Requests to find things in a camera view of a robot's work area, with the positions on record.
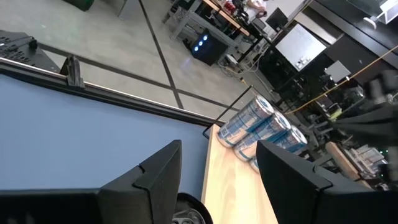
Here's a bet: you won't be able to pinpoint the black computer blue lights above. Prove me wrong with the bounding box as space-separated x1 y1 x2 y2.
190 28 229 67

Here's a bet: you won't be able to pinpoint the dark green bin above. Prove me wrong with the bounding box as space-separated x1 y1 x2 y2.
62 0 96 12

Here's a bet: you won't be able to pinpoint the background wooden workbench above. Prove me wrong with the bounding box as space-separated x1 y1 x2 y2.
161 0 252 49

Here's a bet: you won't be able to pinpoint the white board panel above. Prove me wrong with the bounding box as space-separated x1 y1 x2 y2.
275 23 327 73

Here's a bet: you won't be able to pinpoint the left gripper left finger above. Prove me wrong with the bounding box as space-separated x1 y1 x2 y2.
98 139 183 224

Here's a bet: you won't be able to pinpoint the person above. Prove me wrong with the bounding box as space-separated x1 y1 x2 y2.
244 0 269 19

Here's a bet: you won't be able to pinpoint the black long desk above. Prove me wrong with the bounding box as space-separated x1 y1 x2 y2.
294 0 398 71

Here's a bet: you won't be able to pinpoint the black monitor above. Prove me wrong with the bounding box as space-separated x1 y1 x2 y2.
265 7 289 32

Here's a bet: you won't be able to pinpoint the thin yellow cord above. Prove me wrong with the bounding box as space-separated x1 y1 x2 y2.
285 45 398 115

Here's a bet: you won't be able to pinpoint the white Celsius can black lid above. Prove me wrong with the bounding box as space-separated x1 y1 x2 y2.
172 192 214 224

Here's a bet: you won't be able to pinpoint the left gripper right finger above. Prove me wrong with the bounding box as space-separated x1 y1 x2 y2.
256 139 374 224

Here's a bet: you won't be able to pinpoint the blue silver Red Bull can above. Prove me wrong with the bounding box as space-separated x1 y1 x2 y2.
216 95 275 149
248 124 308 174
232 111 292 162

